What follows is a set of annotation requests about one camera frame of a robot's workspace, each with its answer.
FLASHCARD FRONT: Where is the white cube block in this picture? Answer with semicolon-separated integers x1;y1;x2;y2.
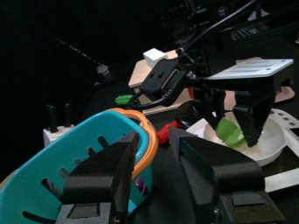
143;47;169;69

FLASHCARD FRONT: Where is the black knife handle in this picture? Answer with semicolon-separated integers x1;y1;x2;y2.
46;103;61;134
63;102;74;128

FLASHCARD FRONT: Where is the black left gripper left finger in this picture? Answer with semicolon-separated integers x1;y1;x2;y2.
55;130;141;224

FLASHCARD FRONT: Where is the red toy piece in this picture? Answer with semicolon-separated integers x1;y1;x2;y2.
155;119;183;146

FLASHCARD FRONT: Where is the teal basket with orange rim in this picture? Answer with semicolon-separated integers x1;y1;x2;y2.
0;108;161;224

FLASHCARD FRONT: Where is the purple toy piece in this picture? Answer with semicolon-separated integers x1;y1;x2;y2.
134;176;150;197

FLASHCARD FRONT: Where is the green toy vegetable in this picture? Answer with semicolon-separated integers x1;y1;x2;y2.
115;94;137;107

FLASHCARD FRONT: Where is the black camera cable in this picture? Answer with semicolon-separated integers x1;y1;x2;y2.
127;88;174;111

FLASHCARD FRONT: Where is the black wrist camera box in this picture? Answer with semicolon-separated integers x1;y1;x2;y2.
139;57;189;108

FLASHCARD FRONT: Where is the white plate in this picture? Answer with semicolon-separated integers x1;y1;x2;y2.
203;111;289;167

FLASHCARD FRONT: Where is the wooden cutting board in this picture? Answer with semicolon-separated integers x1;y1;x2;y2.
127;49;295;116

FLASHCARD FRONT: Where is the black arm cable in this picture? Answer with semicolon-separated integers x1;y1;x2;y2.
179;0;262;53

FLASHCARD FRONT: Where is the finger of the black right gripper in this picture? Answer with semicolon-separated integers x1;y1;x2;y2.
193;87;227;131
231;95;277;149

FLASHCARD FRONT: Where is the white perforated tray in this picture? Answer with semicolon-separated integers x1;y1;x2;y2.
267;108;299;158

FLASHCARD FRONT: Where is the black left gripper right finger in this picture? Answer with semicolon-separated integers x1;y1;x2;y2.
169;127;287;224

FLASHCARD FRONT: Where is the small grey clamp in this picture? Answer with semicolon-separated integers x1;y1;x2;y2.
97;63;114;79

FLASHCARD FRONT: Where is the green starfruit toy piece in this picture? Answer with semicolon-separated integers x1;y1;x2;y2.
215;116;249;148

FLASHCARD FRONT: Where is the white knife block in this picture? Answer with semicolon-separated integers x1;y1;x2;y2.
42;123;77;149

